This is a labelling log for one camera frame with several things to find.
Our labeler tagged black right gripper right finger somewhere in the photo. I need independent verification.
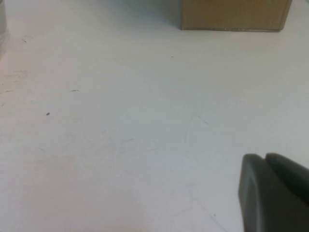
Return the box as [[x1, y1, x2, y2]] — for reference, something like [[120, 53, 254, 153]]
[[265, 152, 309, 203]]

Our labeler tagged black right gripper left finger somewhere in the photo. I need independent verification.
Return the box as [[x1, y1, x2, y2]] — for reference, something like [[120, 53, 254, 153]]
[[238, 153, 309, 232]]

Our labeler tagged brown cardboard box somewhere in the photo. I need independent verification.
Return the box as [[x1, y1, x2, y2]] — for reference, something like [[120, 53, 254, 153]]
[[181, 0, 294, 32]]

